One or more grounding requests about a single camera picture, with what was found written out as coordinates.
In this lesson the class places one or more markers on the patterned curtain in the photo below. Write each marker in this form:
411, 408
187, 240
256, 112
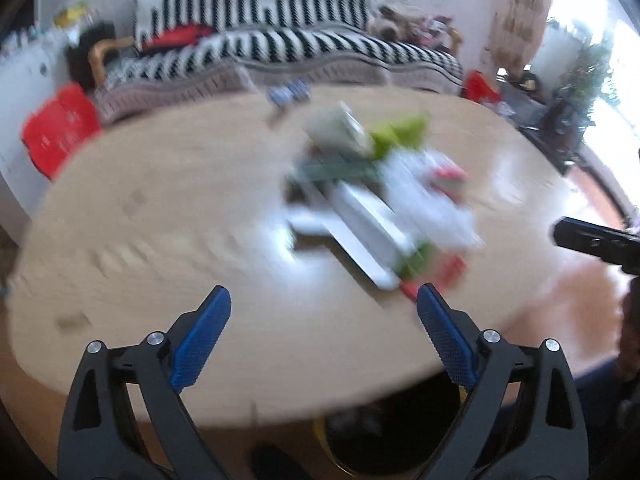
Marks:
522, 10

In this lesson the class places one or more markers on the brown stuffed toy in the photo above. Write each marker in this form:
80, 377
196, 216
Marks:
392, 22

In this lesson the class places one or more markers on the person's right leg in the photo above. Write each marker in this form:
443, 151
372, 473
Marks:
605, 410

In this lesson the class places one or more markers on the wooden sofa armrest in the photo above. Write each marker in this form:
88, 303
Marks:
102, 57

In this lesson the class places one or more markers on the red bear-shaped chair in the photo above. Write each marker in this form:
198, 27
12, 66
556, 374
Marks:
57, 127

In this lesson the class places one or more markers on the white crumpled bag red print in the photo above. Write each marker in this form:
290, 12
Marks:
430, 195

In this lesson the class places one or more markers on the small blue packet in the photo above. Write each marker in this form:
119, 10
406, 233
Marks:
289, 94

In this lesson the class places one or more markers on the black trash bin gold rim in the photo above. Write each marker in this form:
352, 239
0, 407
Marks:
395, 435

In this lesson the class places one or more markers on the red flat packet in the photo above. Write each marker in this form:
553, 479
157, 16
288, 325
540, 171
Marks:
440, 272

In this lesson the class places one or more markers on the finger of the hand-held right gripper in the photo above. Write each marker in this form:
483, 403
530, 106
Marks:
595, 240

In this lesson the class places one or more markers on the pale crumpled paper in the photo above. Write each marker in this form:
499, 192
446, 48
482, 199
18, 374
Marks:
340, 130

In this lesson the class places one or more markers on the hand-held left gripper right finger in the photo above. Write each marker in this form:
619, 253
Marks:
447, 340

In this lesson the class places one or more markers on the yellow toy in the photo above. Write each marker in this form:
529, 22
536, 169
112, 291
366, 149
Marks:
70, 14

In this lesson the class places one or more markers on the sofa with striped blanket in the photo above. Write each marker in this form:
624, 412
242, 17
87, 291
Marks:
280, 45

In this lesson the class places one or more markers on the long white box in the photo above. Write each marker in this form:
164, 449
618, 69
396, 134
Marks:
370, 230

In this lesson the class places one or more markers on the green potted plant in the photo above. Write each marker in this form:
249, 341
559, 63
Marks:
592, 72

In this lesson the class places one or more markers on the red cushion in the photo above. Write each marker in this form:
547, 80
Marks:
175, 37

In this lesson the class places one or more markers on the dark green wrapper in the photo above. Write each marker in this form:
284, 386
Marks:
335, 170

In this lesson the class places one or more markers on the green snack packet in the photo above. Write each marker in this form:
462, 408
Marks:
400, 132

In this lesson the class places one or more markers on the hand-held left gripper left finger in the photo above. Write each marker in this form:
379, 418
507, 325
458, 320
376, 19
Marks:
200, 345

